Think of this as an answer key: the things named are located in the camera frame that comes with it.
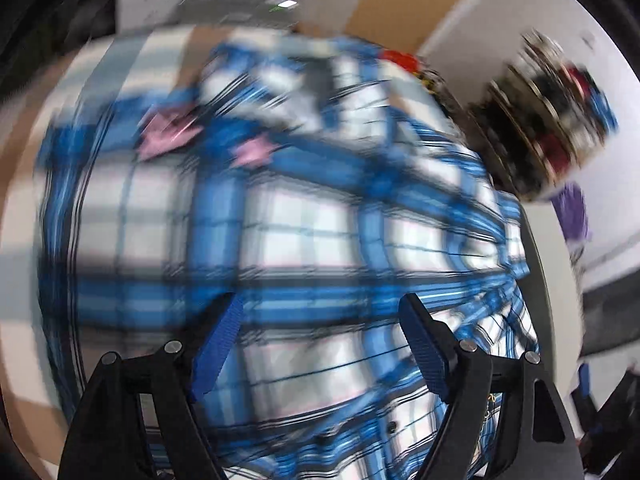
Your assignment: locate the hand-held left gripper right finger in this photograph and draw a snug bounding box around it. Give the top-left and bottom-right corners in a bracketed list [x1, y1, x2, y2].
[399, 292, 586, 480]

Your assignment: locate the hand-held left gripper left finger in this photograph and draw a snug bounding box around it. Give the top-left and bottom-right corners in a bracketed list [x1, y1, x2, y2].
[57, 292, 246, 480]

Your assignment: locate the blue plaid shirt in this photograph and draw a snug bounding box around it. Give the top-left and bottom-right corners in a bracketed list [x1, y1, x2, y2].
[37, 30, 541, 480]

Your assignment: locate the purple bag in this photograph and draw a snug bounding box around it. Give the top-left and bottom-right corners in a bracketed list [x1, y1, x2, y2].
[550, 182, 593, 246]

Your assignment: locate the red plastic bag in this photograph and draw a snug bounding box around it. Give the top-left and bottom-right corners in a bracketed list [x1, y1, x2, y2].
[380, 50, 423, 73]

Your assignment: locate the checkered tablecloth table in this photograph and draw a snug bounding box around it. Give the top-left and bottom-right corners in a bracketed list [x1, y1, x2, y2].
[0, 25, 211, 466]

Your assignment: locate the wooden door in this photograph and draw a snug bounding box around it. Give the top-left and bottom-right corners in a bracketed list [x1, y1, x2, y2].
[300, 0, 496, 53]

